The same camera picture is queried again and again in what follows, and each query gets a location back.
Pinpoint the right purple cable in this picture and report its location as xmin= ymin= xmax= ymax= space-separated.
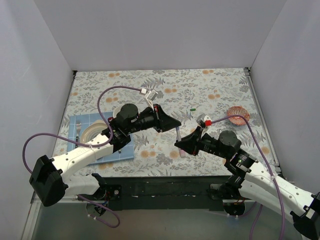
xmin=211 ymin=114 xmax=287 ymax=240

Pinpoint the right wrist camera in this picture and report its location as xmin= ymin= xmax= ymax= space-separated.
xmin=196 ymin=113 xmax=212 ymax=137

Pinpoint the red patterned bowl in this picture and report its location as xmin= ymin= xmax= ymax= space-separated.
xmin=226 ymin=106 xmax=250 ymax=126

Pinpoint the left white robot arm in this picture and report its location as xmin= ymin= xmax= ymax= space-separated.
xmin=29 ymin=103 xmax=181 ymax=207

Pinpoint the blue checked placemat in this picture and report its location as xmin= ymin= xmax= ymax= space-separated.
xmin=68 ymin=113 xmax=134 ymax=166

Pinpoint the floral tablecloth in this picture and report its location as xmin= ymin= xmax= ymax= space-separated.
xmin=59 ymin=68 xmax=276 ymax=177

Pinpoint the white pen blue tip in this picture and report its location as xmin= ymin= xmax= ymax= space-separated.
xmin=176 ymin=131 xmax=182 ymax=142

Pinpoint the beige ringed plate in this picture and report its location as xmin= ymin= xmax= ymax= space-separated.
xmin=79 ymin=120 xmax=108 ymax=144

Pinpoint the pink highlighter pen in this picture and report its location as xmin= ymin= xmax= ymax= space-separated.
xmin=179 ymin=149 xmax=186 ymax=158

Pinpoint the purple cable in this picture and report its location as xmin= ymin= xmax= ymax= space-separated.
xmin=211 ymin=114 xmax=287 ymax=240
xmin=22 ymin=86 xmax=147 ymax=229

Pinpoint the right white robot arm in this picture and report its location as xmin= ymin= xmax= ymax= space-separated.
xmin=174 ymin=126 xmax=320 ymax=240

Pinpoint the white and red mug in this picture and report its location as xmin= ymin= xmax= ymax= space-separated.
xmin=107 ymin=106 xmax=121 ymax=123

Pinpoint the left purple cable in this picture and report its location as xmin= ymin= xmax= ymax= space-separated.
xmin=22 ymin=86 xmax=147 ymax=229

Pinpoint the silver fork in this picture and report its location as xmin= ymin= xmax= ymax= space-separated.
xmin=75 ymin=120 xmax=82 ymax=142

